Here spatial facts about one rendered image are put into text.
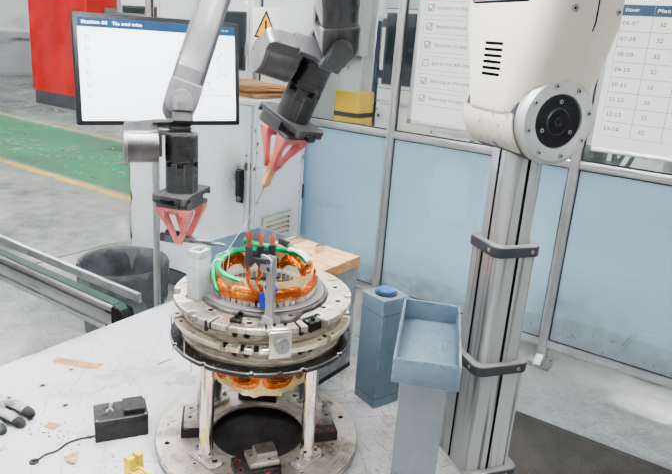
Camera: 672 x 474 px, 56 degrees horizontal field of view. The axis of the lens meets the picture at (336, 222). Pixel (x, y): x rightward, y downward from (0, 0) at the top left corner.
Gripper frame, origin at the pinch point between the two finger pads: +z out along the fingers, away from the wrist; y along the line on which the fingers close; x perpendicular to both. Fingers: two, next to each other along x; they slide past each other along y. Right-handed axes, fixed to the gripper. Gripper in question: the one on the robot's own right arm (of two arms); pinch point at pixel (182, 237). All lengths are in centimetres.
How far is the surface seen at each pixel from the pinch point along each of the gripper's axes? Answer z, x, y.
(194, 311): 7.4, 9.4, 13.0
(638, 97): -17, 107, -203
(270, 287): 0.7, 22.5, 12.6
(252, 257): -3.9, 19.4, 12.8
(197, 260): -0.1, 7.9, 9.2
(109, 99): -12, -64, -70
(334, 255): 11.3, 20.8, -32.4
